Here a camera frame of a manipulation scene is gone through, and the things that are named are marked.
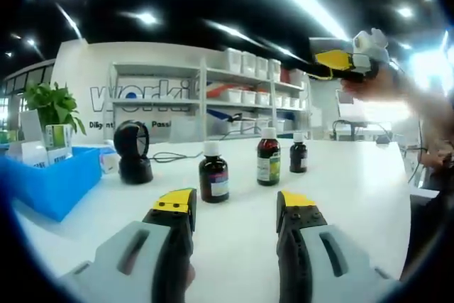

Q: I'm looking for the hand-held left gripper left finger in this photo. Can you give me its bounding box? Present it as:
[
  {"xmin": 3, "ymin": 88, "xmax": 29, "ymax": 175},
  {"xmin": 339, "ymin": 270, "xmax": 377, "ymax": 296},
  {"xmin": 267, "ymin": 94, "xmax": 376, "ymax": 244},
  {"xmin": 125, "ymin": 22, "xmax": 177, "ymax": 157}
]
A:
[{"xmin": 58, "ymin": 187, "xmax": 198, "ymax": 303}]

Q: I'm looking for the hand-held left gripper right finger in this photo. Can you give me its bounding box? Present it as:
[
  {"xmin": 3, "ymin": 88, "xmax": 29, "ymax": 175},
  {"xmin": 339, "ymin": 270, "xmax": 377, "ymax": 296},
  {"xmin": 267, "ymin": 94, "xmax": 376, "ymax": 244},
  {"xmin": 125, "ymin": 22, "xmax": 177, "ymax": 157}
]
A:
[{"xmin": 276, "ymin": 190, "xmax": 397, "ymax": 303}]

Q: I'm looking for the small brown medicine bottle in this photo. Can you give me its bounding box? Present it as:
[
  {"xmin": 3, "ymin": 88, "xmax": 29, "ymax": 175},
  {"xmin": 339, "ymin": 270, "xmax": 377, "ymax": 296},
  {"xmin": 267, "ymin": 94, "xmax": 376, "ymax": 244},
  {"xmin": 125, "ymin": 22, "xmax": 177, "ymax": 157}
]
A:
[{"xmin": 289, "ymin": 131, "xmax": 308, "ymax": 174}]

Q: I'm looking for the tall brown medicine bottle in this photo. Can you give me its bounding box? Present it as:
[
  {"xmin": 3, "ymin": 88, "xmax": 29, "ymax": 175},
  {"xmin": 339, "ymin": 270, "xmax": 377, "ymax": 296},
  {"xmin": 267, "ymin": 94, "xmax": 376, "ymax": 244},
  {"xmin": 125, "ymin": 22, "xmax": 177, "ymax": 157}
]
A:
[{"xmin": 257, "ymin": 127, "xmax": 282, "ymax": 187}]

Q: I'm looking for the wide brown medicine bottle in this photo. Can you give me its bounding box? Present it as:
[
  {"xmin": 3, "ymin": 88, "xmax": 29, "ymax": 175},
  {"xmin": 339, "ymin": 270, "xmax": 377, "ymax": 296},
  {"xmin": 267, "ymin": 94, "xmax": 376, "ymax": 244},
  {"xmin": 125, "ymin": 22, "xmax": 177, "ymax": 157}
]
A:
[{"xmin": 198, "ymin": 141, "xmax": 230, "ymax": 204}]

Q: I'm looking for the green white medicine box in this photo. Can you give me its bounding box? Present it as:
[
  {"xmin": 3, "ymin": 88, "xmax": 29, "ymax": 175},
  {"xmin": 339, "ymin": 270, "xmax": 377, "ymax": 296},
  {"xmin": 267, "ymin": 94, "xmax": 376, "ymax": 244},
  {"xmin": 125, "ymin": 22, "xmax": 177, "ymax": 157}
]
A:
[{"xmin": 44, "ymin": 123, "xmax": 74, "ymax": 150}]

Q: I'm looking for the person's right hand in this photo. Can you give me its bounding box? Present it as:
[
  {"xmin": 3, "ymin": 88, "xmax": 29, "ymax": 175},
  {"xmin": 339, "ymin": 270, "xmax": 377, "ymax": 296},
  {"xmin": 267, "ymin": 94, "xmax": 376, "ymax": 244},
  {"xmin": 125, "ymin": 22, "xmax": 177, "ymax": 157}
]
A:
[{"xmin": 338, "ymin": 67, "xmax": 409, "ymax": 105}]

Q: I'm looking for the curved ceiling light strip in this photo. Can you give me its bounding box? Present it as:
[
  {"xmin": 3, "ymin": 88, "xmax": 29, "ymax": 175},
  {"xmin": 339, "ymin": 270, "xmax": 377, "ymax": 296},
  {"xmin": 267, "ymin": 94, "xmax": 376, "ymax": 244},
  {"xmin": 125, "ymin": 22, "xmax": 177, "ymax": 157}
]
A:
[{"xmin": 42, "ymin": 0, "xmax": 351, "ymax": 40}]

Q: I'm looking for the white display sign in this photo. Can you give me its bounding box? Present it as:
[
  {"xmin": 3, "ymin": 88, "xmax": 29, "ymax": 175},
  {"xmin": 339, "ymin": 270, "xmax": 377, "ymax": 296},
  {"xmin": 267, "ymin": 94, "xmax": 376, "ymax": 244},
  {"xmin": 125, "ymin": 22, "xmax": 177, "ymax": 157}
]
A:
[{"xmin": 335, "ymin": 89, "xmax": 355, "ymax": 119}]

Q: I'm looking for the white table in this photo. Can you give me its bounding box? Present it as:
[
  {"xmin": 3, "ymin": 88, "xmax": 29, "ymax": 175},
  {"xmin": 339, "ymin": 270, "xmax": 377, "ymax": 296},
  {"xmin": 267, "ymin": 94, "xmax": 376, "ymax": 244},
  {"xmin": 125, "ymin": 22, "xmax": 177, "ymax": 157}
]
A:
[{"xmin": 13, "ymin": 138, "xmax": 414, "ymax": 303}]

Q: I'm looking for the black round barcode scanner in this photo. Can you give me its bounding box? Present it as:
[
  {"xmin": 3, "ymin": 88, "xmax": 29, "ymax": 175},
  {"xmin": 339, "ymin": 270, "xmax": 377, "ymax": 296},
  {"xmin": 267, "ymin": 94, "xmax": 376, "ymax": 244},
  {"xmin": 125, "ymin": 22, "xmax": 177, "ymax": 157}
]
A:
[{"xmin": 113, "ymin": 120, "xmax": 154, "ymax": 185}]

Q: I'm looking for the row of white storage bins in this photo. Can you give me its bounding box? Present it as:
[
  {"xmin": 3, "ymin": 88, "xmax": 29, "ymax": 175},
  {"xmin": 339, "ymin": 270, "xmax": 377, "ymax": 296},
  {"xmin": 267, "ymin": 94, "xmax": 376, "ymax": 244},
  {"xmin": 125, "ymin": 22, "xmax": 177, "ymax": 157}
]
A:
[{"xmin": 205, "ymin": 47, "xmax": 313, "ymax": 133}]

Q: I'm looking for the small white carton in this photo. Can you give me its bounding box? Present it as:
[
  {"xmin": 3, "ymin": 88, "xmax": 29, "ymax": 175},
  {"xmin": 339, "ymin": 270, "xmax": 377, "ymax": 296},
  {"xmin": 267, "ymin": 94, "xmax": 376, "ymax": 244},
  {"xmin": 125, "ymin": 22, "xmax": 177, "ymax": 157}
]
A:
[{"xmin": 99, "ymin": 148, "xmax": 120, "ymax": 175}]

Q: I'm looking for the blue plastic bin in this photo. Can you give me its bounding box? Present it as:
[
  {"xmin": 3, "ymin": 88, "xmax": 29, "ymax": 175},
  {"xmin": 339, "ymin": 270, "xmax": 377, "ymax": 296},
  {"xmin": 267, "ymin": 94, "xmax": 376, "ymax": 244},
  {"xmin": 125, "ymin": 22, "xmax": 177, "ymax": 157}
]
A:
[{"xmin": 0, "ymin": 146, "xmax": 102, "ymax": 222}]

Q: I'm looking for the person's black clothing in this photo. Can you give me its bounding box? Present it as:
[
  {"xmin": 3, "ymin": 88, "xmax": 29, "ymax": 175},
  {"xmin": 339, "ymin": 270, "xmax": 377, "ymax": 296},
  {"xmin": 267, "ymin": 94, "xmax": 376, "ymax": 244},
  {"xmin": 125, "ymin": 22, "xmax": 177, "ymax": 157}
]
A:
[{"xmin": 400, "ymin": 175, "xmax": 454, "ymax": 282}]

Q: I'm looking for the grey metal shelving rack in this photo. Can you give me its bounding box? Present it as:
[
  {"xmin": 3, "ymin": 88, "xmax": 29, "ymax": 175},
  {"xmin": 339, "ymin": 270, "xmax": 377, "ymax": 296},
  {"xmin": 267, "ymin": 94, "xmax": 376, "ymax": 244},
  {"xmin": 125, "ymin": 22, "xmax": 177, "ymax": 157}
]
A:
[{"xmin": 108, "ymin": 57, "xmax": 313, "ymax": 141}]

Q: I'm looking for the white paper sheet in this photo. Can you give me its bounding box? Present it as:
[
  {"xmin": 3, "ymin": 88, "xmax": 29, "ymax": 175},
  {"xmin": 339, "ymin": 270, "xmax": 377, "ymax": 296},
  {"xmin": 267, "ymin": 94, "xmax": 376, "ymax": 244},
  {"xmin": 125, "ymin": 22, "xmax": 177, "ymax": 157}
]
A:
[{"xmin": 410, "ymin": 186, "xmax": 443, "ymax": 200}]

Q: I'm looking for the large white box blue lettering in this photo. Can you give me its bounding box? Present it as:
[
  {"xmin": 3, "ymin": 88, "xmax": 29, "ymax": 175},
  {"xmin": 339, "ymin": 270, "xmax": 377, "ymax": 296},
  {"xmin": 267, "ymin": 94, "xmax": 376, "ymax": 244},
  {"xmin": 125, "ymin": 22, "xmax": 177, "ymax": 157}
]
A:
[{"xmin": 6, "ymin": 141, "xmax": 49, "ymax": 169}]

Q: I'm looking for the tall plain white box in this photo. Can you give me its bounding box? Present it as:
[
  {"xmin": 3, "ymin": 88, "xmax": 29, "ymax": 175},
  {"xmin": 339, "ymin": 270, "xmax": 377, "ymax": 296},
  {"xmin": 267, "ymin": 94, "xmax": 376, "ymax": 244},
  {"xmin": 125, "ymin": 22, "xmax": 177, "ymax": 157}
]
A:
[{"xmin": 19, "ymin": 110, "xmax": 43, "ymax": 143}]

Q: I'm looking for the green potted plant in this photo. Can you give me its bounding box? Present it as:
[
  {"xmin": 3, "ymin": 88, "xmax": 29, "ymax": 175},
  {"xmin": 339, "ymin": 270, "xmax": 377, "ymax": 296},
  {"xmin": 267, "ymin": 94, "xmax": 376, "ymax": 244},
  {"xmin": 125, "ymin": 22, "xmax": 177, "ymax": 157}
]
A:
[{"xmin": 23, "ymin": 82, "xmax": 87, "ymax": 136}]

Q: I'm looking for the black frame desk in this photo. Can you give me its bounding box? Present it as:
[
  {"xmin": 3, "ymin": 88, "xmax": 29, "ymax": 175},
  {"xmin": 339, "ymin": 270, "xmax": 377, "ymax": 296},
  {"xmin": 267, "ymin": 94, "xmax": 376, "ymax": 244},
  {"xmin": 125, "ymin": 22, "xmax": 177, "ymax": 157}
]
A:
[{"xmin": 331, "ymin": 118, "xmax": 391, "ymax": 141}]

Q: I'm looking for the black scanner cable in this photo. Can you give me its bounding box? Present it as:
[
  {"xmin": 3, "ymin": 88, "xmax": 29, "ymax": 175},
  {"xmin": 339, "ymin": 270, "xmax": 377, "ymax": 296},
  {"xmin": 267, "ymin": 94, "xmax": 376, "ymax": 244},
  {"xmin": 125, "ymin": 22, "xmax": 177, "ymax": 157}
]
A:
[{"xmin": 152, "ymin": 151, "xmax": 205, "ymax": 162}]

